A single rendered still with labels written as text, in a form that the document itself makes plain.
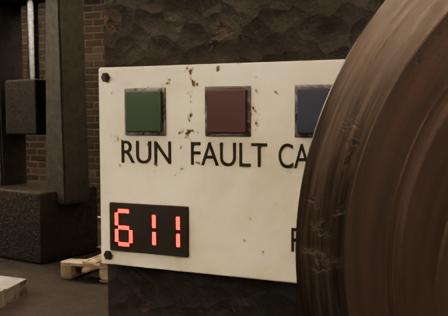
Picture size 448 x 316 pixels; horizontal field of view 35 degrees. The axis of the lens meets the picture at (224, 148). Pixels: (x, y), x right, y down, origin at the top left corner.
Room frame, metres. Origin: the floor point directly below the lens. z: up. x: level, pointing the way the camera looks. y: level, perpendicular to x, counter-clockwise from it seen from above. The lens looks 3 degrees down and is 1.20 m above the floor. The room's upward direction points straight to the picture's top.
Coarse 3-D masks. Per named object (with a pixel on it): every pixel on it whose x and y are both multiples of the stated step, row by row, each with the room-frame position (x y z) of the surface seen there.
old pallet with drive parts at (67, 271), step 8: (96, 256) 5.06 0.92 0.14; (64, 264) 4.98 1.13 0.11; (72, 264) 4.95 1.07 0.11; (80, 264) 4.92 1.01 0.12; (88, 264) 4.90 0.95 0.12; (96, 264) 4.90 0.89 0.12; (104, 264) 4.85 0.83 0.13; (64, 272) 4.98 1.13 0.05; (72, 272) 4.97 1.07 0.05; (80, 272) 5.06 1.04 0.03; (88, 272) 5.15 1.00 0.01; (104, 272) 4.85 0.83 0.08; (104, 280) 4.85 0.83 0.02
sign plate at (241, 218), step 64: (256, 64) 0.59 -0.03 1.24; (320, 64) 0.56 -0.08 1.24; (192, 128) 0.61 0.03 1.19; (256, 128) 0.59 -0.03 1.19; (128, 192) 0.64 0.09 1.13; (192, 192) 0.61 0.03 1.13; (256, 192) 0.59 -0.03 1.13; (128, 256) 0.64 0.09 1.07; (192, 256) 0.61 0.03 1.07; (256, 256) 0.59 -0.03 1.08
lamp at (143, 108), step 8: (128, 96) 0.63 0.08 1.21; (136, 96) 0.63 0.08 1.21; (144, 96) 0.63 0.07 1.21; (152, 96) 0.62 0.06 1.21; (160, 96) 0.62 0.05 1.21; (128, 104) 0.63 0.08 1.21; (136, 104) 0.63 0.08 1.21; (144, 104) 0.63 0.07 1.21; (152, 104) 0.62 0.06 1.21; (160, 104) 0.62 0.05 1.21; (128, 112) 0.63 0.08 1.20; (136, 112) 0.63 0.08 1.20; (144, 112) 0.63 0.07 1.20; (152, 112) 0.62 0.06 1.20; (160, 112) 0.62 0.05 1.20; (128, 120) 0.63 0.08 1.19; (136, 120) 0.63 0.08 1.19; (144, 120) 0.63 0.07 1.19; (152, 120) 0.62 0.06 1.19; (160, 120) 0.62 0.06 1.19; (128, 128) 0.63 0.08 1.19; (136, 128) 0.63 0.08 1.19; (144, 128) 0.63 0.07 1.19; (152, 128) 0.62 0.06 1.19; (160, 128) 0.62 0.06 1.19
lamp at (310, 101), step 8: (304, 88) 0.57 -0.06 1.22; (312, 88) 0.56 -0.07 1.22; (320, 88) 0.56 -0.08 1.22; (328, 88) 0.56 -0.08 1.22; (304, 96) 0.56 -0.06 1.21; (312, 96) 0.56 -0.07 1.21; (320, 96) 0.56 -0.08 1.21; (304, 104) 0.56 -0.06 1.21; (312, 104) 0.56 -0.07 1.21; (320, 104) 0.56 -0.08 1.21; (304, 112) 0.56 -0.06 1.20; (312, 112) 0.56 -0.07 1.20; (320, 112) 0.56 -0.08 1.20; (304, 120) 0.56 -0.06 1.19; (312, 120) 0.56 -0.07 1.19; (304, 128) 0.56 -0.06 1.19; (312, 128) 0.56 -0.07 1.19
